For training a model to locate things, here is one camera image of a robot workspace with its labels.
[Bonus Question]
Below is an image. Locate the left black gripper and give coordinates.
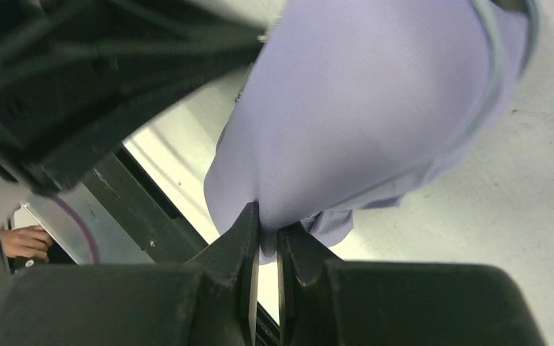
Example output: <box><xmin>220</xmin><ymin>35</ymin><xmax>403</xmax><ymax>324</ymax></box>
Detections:
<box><xmin>0</xmin><ymin>0</ymin><xmax>262</xmax><ymax>196</ymax></box>

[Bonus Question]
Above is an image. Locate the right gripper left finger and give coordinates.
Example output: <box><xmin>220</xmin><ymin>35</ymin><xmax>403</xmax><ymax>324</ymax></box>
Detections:
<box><xmin>0</xmin><ymin>203</ymin><xmax>260</xmax><ymax>345</ymax></box>

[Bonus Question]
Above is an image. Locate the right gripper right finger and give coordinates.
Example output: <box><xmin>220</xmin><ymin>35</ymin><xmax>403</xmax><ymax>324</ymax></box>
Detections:
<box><xmin>276</xmin><ymin>225</ymin><xmax>545</xmax><ymax>345</ymax></box>

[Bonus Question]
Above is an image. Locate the purple umbrella case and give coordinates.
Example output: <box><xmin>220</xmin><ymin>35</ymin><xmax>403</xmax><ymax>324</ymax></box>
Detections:
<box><xmin>204</xmin><ymin>1</ymin><xmax>540</xmax><ymax>264</ymax></box>

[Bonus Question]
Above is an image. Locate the person's hand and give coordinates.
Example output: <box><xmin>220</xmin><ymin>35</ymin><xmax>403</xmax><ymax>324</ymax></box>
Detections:
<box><xmin>0</xmin><ymin>225</ymin><xmax>53</xmax><ymax>262</ymax></box>

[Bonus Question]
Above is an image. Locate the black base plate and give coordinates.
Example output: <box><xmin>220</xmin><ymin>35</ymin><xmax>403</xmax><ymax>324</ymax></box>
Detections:
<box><xmin>82</xmin><ymin>148</ymin><xmax>281</xmax><ymax>346</ymax></box>

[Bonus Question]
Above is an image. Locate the aluminium mounting rail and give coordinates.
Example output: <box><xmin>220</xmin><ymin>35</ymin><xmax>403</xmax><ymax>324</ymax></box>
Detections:
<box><xmin>22</xmin><ymin>185</ymin><xmax>154</xmax><ymax>265</ymax></box>

